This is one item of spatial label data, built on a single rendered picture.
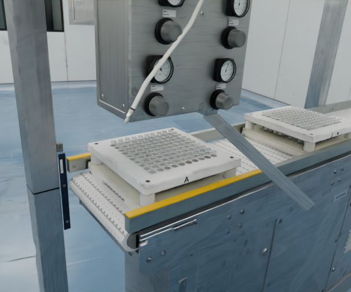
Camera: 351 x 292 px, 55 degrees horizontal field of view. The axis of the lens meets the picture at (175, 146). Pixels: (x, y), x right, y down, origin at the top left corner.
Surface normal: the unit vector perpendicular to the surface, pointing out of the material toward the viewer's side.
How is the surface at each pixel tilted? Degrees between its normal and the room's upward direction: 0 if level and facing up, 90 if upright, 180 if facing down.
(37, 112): 90
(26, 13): 90
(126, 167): 0
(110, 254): 0
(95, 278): 0
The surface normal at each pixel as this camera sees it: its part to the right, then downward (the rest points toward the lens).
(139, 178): 0.05, -0.93
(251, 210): 0.60, 0.32
